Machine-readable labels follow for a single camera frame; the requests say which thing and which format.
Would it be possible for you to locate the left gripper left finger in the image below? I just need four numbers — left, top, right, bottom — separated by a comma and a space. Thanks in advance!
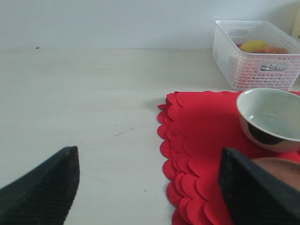
0, 146, 80, 225

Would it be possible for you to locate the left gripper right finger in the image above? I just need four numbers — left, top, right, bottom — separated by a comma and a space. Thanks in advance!
218, 148, 300, 225

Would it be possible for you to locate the pale green ceramic bowl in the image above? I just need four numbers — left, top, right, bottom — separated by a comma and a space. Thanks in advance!
236, 88, 300, 153

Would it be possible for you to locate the blue white milk carton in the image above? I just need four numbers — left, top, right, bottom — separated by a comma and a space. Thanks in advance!
260, 64, 287, 72

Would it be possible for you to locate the fried chicken piece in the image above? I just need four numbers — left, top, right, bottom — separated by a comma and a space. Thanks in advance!
252, 46, 289, 54

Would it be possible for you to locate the yellow lemon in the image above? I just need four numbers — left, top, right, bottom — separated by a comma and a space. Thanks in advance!
239, 40, 268, 53

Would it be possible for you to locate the brown wooden plate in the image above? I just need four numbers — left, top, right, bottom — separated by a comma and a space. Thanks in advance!
252, 157, 300, 191

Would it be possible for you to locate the red scalloped cloth mat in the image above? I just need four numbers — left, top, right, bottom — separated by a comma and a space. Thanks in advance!
157, 91, 300, 225

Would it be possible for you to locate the white perforated plastic basket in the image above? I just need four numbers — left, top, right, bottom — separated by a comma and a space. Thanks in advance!
212, 20, 300, 91

